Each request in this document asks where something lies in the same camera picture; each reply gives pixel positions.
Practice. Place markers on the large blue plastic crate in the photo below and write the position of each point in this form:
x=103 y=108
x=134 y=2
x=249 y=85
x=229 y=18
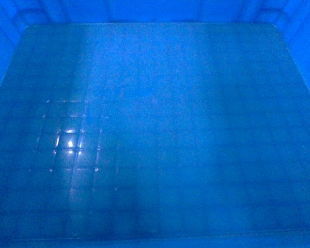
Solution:
x=154 y=123

